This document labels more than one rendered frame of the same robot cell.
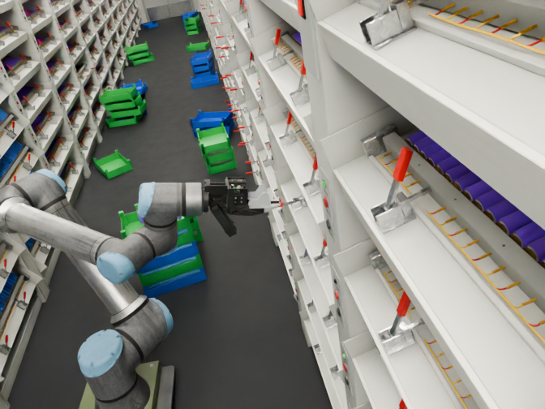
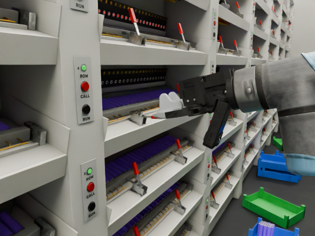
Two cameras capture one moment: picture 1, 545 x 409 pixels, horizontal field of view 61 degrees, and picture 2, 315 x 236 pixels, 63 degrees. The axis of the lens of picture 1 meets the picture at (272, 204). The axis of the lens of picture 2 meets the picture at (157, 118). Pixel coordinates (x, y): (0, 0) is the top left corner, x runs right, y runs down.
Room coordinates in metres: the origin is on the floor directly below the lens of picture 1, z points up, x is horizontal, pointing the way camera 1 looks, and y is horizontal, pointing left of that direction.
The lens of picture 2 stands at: (1.64, 0.36, 0.91)
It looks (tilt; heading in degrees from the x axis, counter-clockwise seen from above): 12 degrees down; 216
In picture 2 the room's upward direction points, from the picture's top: straight up
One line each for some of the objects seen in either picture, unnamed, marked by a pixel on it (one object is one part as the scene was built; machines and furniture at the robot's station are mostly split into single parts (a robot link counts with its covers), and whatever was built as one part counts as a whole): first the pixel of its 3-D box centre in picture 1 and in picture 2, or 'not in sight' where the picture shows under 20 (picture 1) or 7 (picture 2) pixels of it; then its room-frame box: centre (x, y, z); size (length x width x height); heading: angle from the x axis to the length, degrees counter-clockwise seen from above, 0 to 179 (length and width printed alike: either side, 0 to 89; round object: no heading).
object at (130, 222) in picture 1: (154, 218); not in sight; (1.88, 0.56, 0.36); 0.30 x 0.20 x 0.08; 103
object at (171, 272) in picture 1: (168, 259); not in sight; (1.88, 0.56, 0.12); 0.30 x 0.20 x 0.08; 103
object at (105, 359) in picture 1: (108, 361); not in sight; (1.12, 0.64, 0.29); 0.17 x 0.15 x 0.18; 143
